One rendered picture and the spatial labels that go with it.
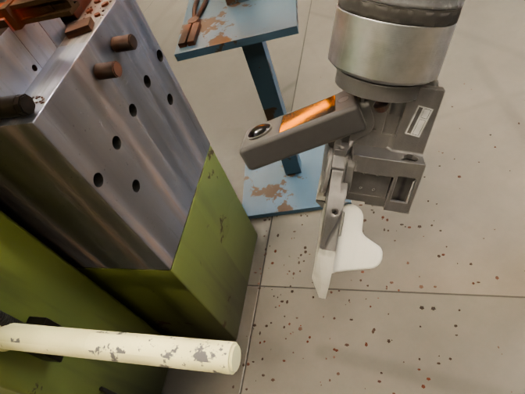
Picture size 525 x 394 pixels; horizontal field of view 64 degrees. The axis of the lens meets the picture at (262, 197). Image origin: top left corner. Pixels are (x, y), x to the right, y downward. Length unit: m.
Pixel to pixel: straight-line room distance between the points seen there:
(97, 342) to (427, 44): 0.62
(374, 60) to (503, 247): 1.15
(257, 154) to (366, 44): 0.13
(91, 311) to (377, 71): 0.89
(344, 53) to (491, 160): 1.32
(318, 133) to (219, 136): 1.55
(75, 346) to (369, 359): 0.79
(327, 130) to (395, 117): 0.06
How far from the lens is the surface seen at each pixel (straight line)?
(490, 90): 1.88
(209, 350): 0.65
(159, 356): 0.68
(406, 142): 0.38
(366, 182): 0.39
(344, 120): 0.36
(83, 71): 0.77
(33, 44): 0.79
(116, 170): 0.80
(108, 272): 1.07
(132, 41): 0.82
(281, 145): 0.37
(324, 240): 0.38
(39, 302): 0.96
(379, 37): 0.32
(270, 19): 1.06
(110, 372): 1.17
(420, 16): 0.32
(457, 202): 1.50
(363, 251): 0.40
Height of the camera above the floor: 1.21
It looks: 49 degrees down
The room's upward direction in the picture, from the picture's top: 24 degrees counter-clockwise
